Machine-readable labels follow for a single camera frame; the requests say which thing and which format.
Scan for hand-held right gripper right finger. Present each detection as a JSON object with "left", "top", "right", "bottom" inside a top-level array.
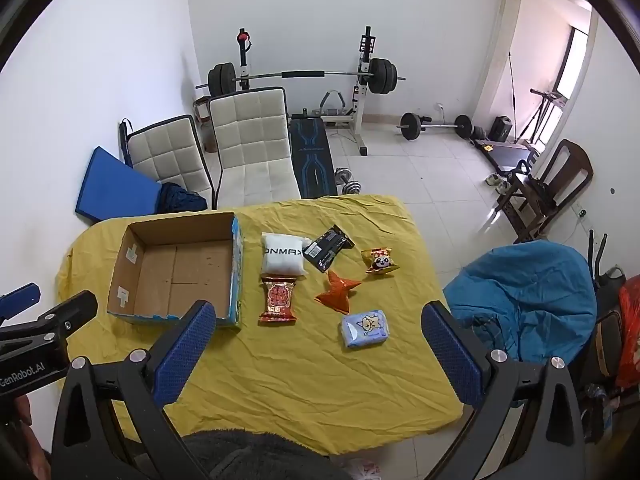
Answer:
[{"left": 421, "top": 300, "right": 586, "bottom": 480}]

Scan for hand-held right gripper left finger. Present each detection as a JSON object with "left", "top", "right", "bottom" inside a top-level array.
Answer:
[{"left": 50, "top": 300, "right": 217, "bottom": 480}]

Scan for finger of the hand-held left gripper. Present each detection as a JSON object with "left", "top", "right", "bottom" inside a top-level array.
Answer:
[
  {"left": 0, "top": 282, "right": 42, "bottom": 322},
  {"left": 0, "top": 290, "right": 99, "bottom": 348}
]

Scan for cardboard box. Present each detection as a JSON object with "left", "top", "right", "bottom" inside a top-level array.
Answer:
[{"left": 106, "top": 211, "right": 244, "bottom": 328}]

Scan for light blue tissue pack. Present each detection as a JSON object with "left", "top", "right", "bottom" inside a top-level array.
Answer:
[{"left": 341, "top": 309, "right": 392, "bottom": 349}]

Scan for red snack packet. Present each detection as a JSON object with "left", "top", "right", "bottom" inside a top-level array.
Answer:
[{"left": 258, "top": 276, "right": 298, "bottom": 325}]

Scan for yellow panda snack packet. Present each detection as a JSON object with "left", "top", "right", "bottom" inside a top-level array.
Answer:
[{"left": 361, "top": 247, "right": 401, "bottom": 275}]

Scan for orange foil packet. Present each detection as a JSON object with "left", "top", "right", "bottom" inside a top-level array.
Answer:
[{"left": 314, "top": 270, "right": 363, "bottom": 309}]

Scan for white soft pack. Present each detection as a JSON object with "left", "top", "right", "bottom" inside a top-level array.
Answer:
[{"left": 260, "top": 232, "right": 308, "bottom": 279}]

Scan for black packet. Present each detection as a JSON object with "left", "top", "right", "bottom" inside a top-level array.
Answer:
[{"left": 302, "top": 225, "right": 355, "bottom": 274}]

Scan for yellow tablecloth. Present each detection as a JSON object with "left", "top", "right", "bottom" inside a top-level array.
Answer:
[{"left": 56, "top": 195, "right": 465, "bottom": 457}]

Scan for blue foam mat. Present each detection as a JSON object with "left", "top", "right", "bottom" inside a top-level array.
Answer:
[{"left": 75, "top": 146, "right": 163, "bottom": 223}]

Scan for person's dark fleece clothing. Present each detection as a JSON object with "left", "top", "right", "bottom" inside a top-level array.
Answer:
[{"left": 179, "top": 429, "right": 353, "bottom": 480}]

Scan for black bag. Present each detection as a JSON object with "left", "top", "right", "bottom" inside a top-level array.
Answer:
[{"left": 575, "top": 309, "right": 626, "bottom": 382}]

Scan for dark blue quilted cloth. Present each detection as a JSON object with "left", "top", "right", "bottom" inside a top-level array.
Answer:
[{"left": 156, "top": 182, "right": 209, "bottom": 214}]

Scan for black folding stand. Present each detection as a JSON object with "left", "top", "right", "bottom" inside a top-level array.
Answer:
[{"left": 118, "top": 118, "right": 133, "bottom": 167}]

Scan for red bag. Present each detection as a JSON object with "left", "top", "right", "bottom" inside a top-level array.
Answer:
[{"left": 616, "top": 275, "right": 640, "bottom": 389}]

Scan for chrome dumbbell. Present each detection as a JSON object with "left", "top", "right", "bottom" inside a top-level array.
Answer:
[{"left": 334, "top": 167, "right": 365, "bottom": 196}]

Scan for treadmill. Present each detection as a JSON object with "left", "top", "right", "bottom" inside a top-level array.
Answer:
[{"left": 472, "top": 137, "right": 540, "bottom": 172}]

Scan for wide cream padded chair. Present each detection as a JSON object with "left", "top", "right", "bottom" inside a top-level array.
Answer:
[{"left": 207, "top": 86, "right": 302, "bottom": 209}]

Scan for dark wooden chair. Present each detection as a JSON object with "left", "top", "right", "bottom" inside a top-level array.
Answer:
[{"left": 495, "top": 139, "right": 595, "bottom": 245}]

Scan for black speaker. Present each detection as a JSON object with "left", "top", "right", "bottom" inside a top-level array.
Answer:
[{"left": 487, "top": 115, "right": 514, "bottom": 142}]

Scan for black and blue weight bench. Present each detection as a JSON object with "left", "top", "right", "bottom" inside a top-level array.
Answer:
[{"left": 289, "top": 114, "right": 337, "bottom": 199}]

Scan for short barbell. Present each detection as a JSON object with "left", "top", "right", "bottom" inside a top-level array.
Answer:
[{"left": 397, "top": 111, "right": 474, "bottom": 141}]

